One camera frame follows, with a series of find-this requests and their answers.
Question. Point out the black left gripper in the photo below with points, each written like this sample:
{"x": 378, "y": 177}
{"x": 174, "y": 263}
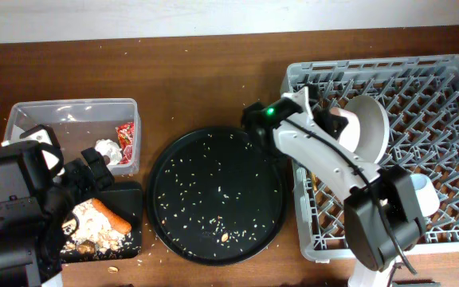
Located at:
{"x": 77, "y": 170}

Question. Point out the peanut shell on table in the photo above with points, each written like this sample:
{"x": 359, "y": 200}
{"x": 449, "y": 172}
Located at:
{"x": 113, "y": 269}

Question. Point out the white tissue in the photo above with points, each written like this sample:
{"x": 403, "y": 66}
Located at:
{"x": 110, "y": 151}

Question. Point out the grey round plate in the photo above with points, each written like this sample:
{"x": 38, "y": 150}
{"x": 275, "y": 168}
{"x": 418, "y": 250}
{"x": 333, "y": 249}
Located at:
{"x": 374, "y": 127}

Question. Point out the round black tray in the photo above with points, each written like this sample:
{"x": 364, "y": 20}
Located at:
{"x": 214, "y": 199}

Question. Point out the red snack wrapper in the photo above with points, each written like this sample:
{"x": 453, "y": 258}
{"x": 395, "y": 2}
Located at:
{"x": 125, "y": 133}

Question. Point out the grey plastic dishwasher rack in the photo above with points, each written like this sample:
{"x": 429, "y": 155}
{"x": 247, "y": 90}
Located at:
{"x": 421, "y": 99}

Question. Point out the orange carrot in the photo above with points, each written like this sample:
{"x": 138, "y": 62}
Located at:
{"x": 116, "y": 222}

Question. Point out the white bowl with food scraps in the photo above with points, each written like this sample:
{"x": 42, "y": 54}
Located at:
{"x": 350, "y": 134}

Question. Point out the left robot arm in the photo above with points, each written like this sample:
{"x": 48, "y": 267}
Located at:
{"x": 38, "y": 191}

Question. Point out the clear plastic bin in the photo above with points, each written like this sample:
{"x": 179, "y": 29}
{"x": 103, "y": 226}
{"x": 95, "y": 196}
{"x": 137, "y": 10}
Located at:
{"x": 79, "y": 124}

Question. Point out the black rectangular tray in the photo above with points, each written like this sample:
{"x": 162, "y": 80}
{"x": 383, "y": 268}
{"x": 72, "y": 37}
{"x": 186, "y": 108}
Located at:
{"x": 126, "y": 200}

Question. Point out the pile of food scraps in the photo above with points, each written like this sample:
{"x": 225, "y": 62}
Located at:
{"x": 88, "y": 232}

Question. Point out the wooden chopstick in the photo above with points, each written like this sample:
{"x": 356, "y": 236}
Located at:
{"x": 314, "y": 181}

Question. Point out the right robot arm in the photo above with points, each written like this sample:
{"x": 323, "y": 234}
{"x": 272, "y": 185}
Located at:
{"x": 384, "y": 209}

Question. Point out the blue plastic cup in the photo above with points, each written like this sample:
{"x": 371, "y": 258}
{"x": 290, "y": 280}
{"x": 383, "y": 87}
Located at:
{"x": 426, "y": 194}

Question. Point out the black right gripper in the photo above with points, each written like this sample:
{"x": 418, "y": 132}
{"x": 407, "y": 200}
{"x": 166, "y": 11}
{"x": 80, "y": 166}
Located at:
{"x": 325, "y": 118}

